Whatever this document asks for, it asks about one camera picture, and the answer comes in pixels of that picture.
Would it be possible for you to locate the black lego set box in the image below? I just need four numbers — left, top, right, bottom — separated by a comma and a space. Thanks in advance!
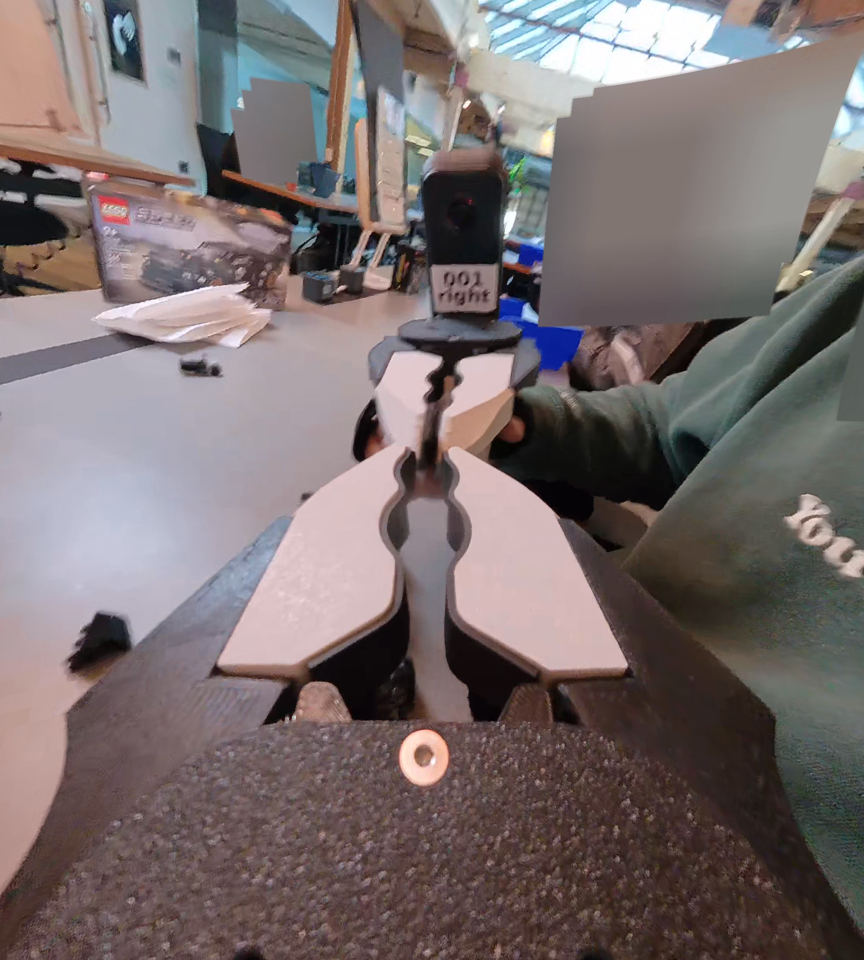
90, 180, 295, 309

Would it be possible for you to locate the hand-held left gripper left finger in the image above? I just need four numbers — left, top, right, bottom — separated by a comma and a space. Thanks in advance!
218, 446, 410, 684

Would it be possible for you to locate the clear plastic parts bag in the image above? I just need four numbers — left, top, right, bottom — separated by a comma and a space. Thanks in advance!
95, 285, 272, 349

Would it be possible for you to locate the person's right hand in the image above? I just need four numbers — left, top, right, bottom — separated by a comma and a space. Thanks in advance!
353, 402, 391, 460

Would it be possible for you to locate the small black lego brick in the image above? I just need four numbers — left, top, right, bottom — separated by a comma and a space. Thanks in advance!
68, 612, 133, 672

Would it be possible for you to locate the blue storage bin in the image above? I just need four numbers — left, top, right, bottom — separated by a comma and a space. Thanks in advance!
500, 297, 583, 372

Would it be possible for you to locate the dark phone icon sign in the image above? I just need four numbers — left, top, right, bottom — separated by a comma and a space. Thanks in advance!
102, 0, 145, 81

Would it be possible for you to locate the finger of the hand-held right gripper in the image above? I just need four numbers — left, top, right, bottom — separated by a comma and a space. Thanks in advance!
444, 353, 517, 456
377, 353, 440, 451

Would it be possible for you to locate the poster board stand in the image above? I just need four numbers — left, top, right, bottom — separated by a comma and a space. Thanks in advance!
327, 0, 410, 279

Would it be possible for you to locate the wooden office desk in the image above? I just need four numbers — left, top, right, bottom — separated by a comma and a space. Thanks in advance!
222, 168, 365, 271
0, 132, 193, 189

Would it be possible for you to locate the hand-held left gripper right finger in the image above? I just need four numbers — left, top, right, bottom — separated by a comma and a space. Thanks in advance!
444, 446, 631, 688

